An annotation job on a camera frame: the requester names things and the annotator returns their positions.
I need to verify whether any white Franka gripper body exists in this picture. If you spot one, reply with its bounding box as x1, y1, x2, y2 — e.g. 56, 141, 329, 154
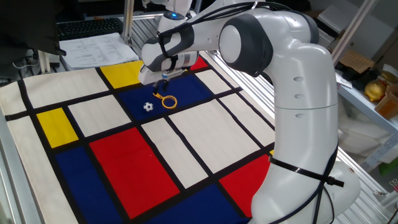
138, 65, 185, 86

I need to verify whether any short aluminium profile post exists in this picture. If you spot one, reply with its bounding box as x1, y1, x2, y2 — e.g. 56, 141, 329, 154
38, 49, 52, 75

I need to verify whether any yellow bubble ring wand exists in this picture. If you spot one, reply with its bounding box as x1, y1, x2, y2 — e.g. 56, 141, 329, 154
152, 91, 178, 110

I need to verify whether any golden figurine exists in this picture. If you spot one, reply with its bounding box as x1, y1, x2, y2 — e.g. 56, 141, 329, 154
364, 79, 387, 102

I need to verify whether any white plastic bag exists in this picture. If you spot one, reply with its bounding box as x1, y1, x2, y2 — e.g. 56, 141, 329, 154
337, 96, 398, 164

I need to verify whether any slanted aluminium profile post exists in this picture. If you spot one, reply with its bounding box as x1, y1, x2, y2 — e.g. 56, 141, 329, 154
330, 0, 379, 67

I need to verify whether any white box with knob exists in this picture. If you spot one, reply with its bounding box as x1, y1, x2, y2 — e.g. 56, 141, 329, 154
316, 5, 343, 49

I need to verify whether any Mondrian pattern cloth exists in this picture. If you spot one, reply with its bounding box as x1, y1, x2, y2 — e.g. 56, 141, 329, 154
0, 55, 276, 224

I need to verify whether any black computer keyboard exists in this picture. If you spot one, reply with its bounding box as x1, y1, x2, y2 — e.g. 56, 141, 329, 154
57, 17, 124, 41

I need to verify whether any stack of printed papers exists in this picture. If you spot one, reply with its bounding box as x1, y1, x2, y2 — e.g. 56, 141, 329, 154
58, 32, 140, 71

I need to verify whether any green object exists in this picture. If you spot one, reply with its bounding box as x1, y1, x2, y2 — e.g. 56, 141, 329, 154
377, 157, 398, 177

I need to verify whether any upright aluminium profile post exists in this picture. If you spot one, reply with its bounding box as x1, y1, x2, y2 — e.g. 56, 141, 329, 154
122, 0, 136, 46

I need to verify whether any orange translucent box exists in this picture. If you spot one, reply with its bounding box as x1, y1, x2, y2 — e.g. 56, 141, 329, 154
374, 83, 398, 121

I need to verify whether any brown perforated cardboard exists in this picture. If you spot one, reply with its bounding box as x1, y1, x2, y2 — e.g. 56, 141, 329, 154
338, 49, 376, 75

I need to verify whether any black monitor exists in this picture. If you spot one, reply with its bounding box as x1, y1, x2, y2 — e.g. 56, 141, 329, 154
0, 0, 67, 57

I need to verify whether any grey metal shelf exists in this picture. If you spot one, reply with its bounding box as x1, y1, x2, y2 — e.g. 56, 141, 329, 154
337, 83, 398, 172

